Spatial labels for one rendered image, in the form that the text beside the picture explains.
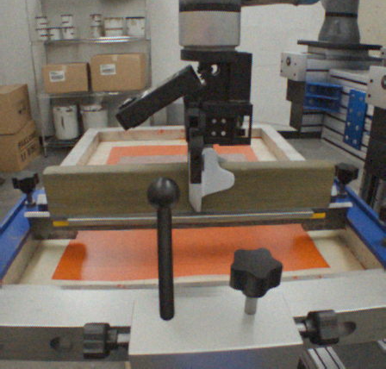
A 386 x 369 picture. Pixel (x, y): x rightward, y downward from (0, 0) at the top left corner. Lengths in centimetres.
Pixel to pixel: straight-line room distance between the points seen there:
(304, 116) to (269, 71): 308
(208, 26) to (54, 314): 33
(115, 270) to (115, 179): 14
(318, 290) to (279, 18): 408
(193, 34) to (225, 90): 8
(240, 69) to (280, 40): 392
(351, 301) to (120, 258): 34
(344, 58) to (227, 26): 96
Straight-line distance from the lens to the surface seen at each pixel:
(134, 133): 110
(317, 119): 132
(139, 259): 55
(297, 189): 51
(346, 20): 134
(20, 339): 37
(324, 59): 130
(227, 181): 46
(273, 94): 440
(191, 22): 42
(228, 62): 44
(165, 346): 26
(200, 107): 43
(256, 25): 428
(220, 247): 57
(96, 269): 54
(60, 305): 36
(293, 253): 58
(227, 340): 27
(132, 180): 47
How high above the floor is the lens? 128
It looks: 24 degrees down
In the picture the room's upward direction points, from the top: straight up
